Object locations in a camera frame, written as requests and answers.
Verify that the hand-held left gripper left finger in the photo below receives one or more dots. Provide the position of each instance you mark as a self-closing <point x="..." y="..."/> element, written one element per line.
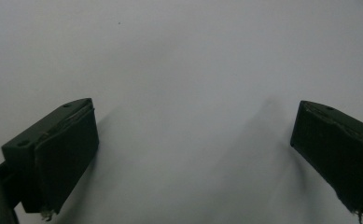
<point x="61" y="155"/>

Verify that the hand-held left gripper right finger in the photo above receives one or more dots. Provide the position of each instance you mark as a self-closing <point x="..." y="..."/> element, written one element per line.
<point x="341" y="155"/>

